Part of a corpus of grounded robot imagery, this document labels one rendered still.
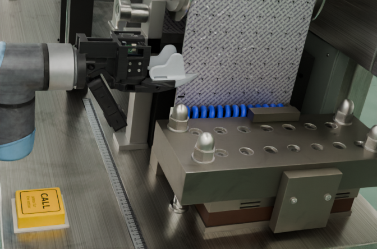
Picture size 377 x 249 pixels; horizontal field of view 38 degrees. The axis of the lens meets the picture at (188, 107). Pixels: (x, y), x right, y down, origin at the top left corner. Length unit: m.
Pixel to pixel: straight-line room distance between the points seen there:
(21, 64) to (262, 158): 0.40
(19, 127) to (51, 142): 0.21
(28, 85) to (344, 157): 0.52
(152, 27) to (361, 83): 0.57
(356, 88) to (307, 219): 0.48
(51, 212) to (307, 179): 0.40
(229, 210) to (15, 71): 0.40
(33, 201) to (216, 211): 0.29
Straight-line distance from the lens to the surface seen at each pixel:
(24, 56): 0.85
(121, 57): 0.86
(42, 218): 0.87
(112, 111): 0.92
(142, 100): 1.04
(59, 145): 1.08
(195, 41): 0.93
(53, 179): 0.99
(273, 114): 0.98
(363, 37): 1.03
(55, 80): 0.86
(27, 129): 0.90
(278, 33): 0.99
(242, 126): 0.95
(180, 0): 0.91
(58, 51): 0.86
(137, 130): 1.07
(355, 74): 1.31
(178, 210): 0.93
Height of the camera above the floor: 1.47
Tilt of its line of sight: 27 degrees down
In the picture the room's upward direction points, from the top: 9 degrees clockwise
